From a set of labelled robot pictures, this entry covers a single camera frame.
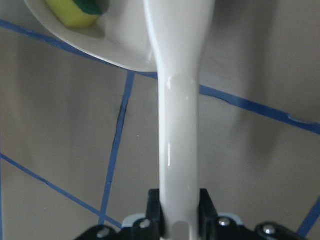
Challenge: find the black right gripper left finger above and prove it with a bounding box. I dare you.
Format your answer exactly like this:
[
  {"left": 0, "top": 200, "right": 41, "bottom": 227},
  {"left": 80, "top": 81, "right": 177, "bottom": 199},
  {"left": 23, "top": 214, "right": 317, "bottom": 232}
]
[{"left": 76, "top": 189, "right": 162, "bottom": 240}]

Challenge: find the beige plastic dustpan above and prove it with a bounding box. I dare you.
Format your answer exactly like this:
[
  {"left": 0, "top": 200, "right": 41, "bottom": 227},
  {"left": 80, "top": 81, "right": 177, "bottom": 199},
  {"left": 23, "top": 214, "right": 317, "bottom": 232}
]
[{"left": 25, "top": 0, "right": 157, "bottom": 73}]

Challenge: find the beige hand brush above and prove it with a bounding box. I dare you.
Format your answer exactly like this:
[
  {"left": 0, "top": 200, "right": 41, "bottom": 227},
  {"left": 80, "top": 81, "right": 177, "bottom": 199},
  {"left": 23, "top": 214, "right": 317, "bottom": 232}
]
[{"left": 143, "top": 0, "right": 215, "bottom": 240}]

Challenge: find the yellow green sponge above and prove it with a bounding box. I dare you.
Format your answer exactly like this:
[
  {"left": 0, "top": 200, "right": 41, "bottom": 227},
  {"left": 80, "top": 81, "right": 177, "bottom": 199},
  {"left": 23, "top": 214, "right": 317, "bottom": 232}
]
[{"left": 45, "top": 0, "right": 103, "bottom": 29}]

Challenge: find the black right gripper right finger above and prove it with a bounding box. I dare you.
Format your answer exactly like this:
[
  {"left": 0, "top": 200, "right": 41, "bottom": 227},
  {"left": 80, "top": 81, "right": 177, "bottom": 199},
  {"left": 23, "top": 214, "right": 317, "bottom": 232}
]
[{"left": 198, "top": 188, "right": 306, "bottom": 240}]

